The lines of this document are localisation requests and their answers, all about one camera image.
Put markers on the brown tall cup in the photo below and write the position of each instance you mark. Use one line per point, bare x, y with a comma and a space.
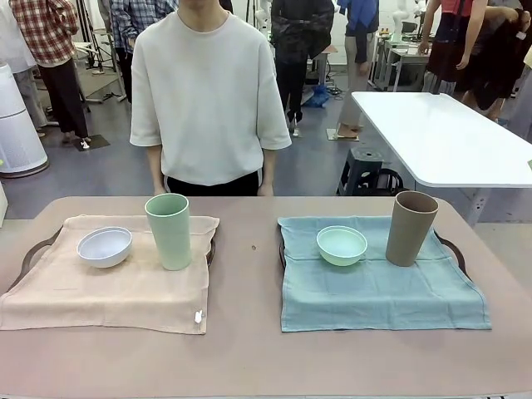
407, 241

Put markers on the blue cloth mat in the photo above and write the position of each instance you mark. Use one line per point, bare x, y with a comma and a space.
374, 299

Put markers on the light green bowl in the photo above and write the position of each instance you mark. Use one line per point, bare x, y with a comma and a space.
341, 249

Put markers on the light green tall cup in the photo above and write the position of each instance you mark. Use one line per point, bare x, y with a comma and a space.
170, 241

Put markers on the pink cloth mat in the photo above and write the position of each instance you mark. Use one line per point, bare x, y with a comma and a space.
124, 299

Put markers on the white bowl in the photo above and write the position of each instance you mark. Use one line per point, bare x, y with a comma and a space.
104, 251

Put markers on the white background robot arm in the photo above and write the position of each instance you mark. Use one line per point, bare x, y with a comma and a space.
262, 12
401, 16

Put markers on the person's left forearm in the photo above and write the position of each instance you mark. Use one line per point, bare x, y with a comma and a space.
268, 170

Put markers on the person's right forearm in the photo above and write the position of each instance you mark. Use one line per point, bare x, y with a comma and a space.
156, 170

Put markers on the bystander in black coat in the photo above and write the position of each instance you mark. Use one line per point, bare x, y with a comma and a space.
494, 62

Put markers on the white side table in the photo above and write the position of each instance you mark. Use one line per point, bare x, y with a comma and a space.
415, 137

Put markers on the black basket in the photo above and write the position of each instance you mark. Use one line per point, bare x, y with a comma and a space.
390, 183

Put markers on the bystander in dark dress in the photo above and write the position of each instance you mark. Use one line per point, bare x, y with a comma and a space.
446, 41

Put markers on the grey desk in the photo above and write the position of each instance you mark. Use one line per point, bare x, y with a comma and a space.
399, 58

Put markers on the dark blue plastic stool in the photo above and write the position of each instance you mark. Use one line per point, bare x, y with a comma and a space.
359, 166

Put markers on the blue plastic bag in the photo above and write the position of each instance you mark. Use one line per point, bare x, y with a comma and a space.
318, 96

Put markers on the brown wooden desk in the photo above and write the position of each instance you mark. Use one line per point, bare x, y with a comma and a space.
330, 50

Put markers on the bystander in black clothes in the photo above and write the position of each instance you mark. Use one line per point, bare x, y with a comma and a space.
299, 37

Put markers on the person in white t-shirt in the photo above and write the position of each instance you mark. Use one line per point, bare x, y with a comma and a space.
208, 104

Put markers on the bystander in blue plaid shirt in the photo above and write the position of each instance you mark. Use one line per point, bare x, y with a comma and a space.
124, 25

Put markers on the black floor plate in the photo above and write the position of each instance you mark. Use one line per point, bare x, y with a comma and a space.
97, 141

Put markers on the bystander in red plaid shirt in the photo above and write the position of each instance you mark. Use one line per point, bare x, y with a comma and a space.
50, 33

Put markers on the white air purifier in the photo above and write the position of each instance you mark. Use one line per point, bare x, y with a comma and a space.
18, 124

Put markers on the white panel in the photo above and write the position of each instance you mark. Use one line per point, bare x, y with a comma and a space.
3, 203

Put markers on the bystander in white coat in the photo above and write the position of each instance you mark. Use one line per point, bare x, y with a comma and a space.
12, 37

